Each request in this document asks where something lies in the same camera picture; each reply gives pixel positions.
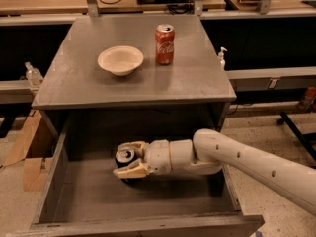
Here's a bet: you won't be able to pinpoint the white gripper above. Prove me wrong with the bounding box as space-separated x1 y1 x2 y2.
113 140 171 179

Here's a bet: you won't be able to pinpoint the dark blue pepsi can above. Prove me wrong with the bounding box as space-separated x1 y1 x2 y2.
115 150 138 185

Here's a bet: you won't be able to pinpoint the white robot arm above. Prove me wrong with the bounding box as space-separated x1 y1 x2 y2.
114 129 316 215

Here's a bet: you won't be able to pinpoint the open grey top drawer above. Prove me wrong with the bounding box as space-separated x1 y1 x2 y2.
8 110 264 237

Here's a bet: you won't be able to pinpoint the red coca-cola can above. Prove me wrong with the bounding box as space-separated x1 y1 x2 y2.
155 24 175 65

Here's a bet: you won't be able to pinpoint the white ceramic bowl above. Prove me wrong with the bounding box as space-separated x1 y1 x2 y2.
97 45 144 76

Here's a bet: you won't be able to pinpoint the white pump dispenser bottle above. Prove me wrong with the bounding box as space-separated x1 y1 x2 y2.
217 47 227 70

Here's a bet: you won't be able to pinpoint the brown cardboard pieces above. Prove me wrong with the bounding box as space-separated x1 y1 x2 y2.
4 111 54 192

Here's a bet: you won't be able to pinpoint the clear plastic bottle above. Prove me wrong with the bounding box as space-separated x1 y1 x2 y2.
25 62 43 87

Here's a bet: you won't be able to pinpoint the black chair base leg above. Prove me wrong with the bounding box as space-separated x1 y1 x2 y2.
277 112 316 169

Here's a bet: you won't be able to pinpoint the orange bottle on floor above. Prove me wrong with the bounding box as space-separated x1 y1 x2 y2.
297 87 316 111

